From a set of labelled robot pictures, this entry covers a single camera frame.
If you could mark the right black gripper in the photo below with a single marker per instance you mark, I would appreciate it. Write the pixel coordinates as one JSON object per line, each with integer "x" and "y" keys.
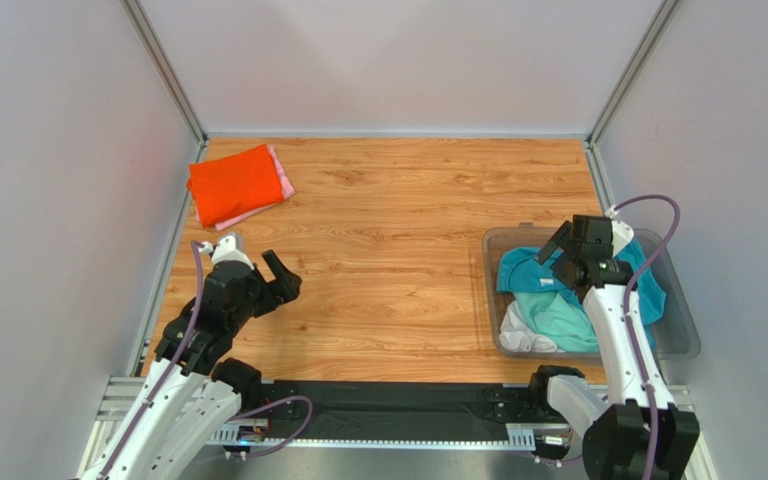
{"x": 567, "y": 249}

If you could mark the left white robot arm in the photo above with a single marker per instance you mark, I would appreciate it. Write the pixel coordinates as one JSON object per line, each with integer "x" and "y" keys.
{"x": 193, "y": 388}

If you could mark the pink folded t-shirt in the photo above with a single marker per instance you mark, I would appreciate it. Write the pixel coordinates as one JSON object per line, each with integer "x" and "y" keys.
{"x": 287, "y": 189}

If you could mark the aluminium frame post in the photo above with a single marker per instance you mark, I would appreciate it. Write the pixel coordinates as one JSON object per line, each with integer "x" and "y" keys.
{"x": 149, "y": 38}
{"x": 634, "y": 67}

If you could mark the right aluminium frame post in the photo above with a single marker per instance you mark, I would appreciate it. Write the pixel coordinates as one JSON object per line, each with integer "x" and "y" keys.
{"x": 634, "y": 67}

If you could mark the white t-shirt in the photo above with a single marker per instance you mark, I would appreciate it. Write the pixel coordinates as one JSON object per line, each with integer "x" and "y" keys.
{"x": 515, "y": 336}

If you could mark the orange folded t-shirt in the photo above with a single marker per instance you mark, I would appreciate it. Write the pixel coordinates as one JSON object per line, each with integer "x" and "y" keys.
{"x": 235, "y": 185}

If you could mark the teal blue t-shirt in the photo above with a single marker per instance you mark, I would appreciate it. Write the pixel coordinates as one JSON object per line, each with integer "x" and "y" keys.
{"x": 519, "y": 272}

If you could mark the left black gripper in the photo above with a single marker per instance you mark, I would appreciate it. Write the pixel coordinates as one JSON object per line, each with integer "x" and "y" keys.
{"x": 286, "y": 284}

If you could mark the left aluminium frame post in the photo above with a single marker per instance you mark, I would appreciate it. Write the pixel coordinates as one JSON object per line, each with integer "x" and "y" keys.
{"x": 149, "y": 38}

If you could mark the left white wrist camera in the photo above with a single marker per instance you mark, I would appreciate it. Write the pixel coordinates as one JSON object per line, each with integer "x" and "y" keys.
{"x": 228, "y": 248}

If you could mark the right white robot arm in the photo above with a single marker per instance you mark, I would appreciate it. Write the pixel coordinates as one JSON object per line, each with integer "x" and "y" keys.
{"x": 637, "y": 431}

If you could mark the mint green t-shirt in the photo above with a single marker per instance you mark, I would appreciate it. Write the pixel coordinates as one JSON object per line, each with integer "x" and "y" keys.
{"x": 552, "y": 318}

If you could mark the clear plastic bin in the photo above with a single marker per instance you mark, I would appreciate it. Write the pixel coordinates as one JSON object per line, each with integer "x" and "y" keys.
{"x": 675, "y": 336}

